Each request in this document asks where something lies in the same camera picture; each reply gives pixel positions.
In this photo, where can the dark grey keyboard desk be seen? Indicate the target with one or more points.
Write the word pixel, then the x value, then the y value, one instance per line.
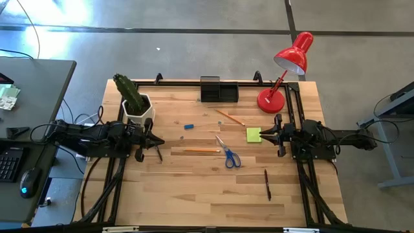
pixel 9 207

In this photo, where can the blue eraser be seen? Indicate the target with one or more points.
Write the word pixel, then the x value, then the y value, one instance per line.
pixel 189 126

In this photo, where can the grey metal side table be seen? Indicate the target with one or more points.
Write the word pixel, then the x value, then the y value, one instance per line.
pixel 386 149

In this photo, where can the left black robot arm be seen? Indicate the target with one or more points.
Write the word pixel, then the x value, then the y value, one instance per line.
pixel 84 136

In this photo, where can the black pen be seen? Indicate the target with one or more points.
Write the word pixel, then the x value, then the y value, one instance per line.
pixel 159 154
pixel 267 184

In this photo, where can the white hexagonal plant pot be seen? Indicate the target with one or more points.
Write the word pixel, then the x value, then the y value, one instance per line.
pixel 142 116

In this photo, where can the black keyboard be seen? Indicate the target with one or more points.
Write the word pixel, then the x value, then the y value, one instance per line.
pixel 9 165

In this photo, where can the yellow wooden pencil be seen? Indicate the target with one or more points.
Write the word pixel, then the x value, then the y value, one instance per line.
pixel 202 150
pixel 230 117

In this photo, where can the black plastic clip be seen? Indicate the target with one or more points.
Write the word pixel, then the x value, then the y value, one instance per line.
pixel 16 132

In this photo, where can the silver metal bracket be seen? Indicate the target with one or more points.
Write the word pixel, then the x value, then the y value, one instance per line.
pixel 300 230
pixel 120 229

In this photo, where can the dark tablet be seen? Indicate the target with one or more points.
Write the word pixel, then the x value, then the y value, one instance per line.
pixel 4 78

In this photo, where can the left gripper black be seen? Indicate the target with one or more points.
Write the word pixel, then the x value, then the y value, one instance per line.
pixel 141 139

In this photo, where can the green cactus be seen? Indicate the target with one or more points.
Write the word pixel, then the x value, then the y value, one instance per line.
pixel 129 92

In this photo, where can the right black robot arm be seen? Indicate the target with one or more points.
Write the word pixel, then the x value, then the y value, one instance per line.
pixel 343 137

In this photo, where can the pale green paper cards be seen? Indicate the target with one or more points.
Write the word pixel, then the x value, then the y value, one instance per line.
pixel 8 97

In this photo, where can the red desk lamp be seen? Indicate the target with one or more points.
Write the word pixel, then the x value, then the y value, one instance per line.
pixel 271 101

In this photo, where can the black mesh desk organizer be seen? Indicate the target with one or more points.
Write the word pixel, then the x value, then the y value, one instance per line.
pixel 220 92

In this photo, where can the black computer mouse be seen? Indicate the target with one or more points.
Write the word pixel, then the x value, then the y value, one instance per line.
pixel 29 182

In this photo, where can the green sticky note pad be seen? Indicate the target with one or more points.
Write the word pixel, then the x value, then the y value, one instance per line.
pixel 252 134

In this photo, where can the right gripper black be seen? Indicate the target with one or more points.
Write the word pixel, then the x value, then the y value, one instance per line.
pixel 280 136

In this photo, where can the black triangular frame clamp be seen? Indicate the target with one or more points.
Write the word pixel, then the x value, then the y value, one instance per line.
pixel 257 78
pixel 158 79

